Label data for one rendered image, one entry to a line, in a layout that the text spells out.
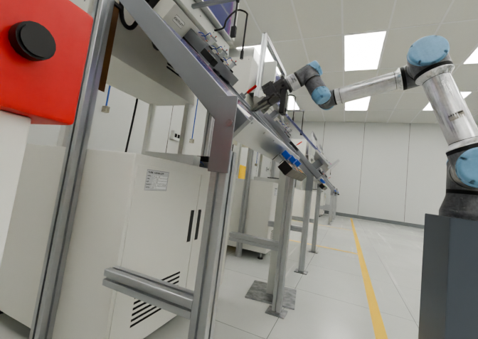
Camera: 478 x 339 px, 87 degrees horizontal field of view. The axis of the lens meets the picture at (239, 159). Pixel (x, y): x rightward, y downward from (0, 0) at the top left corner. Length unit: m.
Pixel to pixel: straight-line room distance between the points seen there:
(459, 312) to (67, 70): 1.19
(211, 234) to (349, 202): 8.14
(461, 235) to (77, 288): 1.19
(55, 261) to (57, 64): 0.64
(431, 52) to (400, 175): 7.73
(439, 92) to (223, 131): 0.79
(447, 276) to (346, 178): 7.60
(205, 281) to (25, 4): 0.52
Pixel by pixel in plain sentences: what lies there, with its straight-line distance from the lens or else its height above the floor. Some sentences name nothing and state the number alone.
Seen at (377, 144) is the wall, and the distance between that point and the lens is 8.82.
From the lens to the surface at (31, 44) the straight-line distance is 0.38.
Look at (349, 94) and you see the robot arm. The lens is 1.27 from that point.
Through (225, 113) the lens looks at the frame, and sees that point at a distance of 0.56.
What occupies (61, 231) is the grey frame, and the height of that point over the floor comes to 0.37.
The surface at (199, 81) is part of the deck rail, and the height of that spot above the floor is 0.82.
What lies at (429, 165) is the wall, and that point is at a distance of 8.94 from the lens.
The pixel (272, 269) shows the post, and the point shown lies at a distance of 1.50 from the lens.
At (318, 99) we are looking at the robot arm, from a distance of 1.16.
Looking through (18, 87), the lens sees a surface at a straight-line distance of 0.38.
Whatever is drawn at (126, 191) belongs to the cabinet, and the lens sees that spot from 0.76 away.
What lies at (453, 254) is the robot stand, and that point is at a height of 0.43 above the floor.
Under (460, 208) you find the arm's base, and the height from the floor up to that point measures 0.58.
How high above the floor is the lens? 0.57
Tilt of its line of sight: 6 degrees up
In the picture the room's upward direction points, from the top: 7 degrees clockwise
